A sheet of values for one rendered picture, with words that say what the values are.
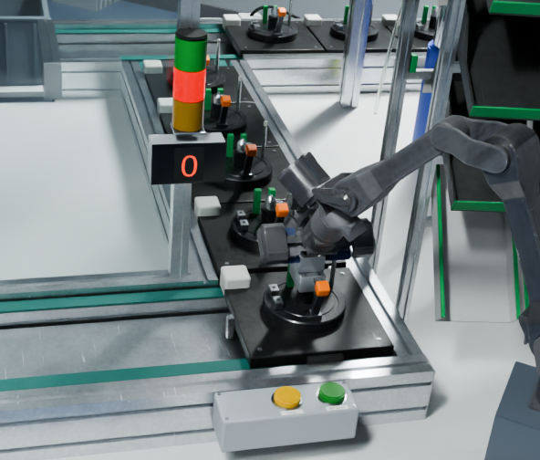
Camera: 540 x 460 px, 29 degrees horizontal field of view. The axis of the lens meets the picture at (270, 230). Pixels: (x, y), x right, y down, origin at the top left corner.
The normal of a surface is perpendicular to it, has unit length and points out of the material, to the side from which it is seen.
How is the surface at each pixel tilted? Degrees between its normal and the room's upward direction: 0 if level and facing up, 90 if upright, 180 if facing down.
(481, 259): 45
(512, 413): 0
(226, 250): 0
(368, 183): 68
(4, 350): 0
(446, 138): 90
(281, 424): 90
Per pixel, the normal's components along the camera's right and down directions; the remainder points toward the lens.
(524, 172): 0.78, 0.07
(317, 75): 0.24, 0.51
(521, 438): -0.40, 0.43
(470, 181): 0.11, -0.57
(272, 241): 0.22, -0.36
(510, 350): 0.08, -0.86
